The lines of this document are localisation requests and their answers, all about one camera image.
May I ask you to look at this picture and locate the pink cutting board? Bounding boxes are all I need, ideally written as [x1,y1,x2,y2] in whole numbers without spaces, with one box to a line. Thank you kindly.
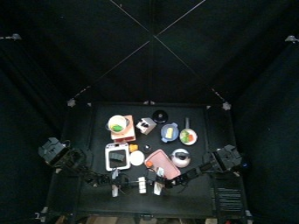
[144,148,183,180]

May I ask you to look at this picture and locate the white framed toy tray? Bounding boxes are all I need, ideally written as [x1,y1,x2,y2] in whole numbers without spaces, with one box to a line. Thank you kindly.
[104,142,132,172]

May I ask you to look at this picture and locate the dark grey toy piece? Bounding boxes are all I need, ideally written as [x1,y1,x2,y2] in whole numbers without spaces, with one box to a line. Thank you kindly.
[108,151,127,162]

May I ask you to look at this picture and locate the silver toy kettle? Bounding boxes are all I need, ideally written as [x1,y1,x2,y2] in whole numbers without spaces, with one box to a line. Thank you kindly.
[169,148,192,169]

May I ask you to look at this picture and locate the white round plate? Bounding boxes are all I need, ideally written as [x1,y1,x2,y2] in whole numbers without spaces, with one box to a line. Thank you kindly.
[128,150,145,167]

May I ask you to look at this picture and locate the toy frying pan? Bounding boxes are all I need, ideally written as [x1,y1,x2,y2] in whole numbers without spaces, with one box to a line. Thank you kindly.
[179,116,199,146]

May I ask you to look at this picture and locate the blue toy pot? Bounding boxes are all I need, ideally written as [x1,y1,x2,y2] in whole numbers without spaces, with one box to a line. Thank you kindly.
[160,122,180,144]

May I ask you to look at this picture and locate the pink toy stove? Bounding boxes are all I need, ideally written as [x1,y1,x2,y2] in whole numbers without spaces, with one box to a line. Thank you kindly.
[109,115,137,144]

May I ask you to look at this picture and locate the green toy vegetable slice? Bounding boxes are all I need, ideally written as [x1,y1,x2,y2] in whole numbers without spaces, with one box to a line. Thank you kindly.
[180,129,191,143]

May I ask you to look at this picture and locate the white text label sticker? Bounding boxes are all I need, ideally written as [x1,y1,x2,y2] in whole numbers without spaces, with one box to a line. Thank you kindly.
[215,186,244,214]

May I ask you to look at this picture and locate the white toy pot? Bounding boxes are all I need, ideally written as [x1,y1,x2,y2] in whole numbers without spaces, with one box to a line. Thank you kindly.
[107,115,131,133]

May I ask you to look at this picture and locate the black round lid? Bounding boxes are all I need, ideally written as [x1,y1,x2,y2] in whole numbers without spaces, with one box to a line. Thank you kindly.
[152,109,168,124]

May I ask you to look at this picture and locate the metal table clamp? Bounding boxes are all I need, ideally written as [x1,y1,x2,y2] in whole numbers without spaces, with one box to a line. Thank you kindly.
[33,206,50,222]

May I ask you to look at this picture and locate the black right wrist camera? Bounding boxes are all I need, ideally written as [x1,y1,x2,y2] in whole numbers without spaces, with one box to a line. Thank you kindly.
[145,170,157,185]

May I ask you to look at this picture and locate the thin diagonal wire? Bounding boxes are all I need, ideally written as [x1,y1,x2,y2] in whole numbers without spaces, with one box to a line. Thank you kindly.
[69,0,207,100]
[107,0,227,103]

